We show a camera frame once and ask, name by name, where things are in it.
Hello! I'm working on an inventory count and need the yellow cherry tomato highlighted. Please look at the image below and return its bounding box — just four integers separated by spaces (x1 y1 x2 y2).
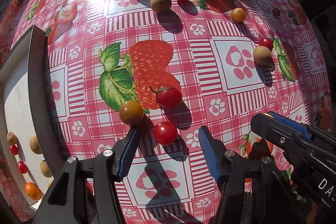
231 8 246 23

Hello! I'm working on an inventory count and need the grey cardboard box tray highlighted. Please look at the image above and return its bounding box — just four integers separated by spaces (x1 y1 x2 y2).
1 26 65 217

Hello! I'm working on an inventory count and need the red cherry tomato in tray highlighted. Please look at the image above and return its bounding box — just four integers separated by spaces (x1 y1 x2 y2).
18 161 28 174

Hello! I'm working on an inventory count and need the red cherry tomato on table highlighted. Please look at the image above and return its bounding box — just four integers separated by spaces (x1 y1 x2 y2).
259 38 273 51

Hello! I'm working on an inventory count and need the small orange tangerine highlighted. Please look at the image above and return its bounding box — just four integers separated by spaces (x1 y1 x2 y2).
25 182 42 201

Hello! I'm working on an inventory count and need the red cherry tomato with stem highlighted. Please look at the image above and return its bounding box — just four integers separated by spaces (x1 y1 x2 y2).
149 83 182 109

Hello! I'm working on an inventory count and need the dark orange cherry tomato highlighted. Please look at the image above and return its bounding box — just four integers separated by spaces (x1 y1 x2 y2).
119 101 144 125

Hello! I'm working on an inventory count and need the red strawberry checkered tablecloth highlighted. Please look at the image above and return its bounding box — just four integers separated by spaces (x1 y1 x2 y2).
1 0 331 223

